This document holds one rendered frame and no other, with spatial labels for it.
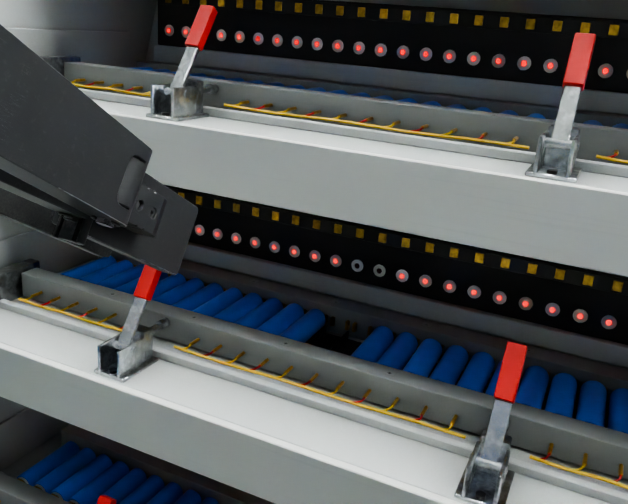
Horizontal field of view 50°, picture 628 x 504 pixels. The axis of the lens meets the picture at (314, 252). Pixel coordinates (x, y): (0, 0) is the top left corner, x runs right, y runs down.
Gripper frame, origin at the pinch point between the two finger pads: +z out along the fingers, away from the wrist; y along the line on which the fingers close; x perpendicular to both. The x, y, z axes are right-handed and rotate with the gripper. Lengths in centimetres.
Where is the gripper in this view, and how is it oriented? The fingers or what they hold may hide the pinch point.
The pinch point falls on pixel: (98, 206)
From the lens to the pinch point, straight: 26.9
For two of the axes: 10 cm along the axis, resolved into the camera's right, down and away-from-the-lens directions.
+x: 2.8, -9.4, 1.7
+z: 3.2, 2.6, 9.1
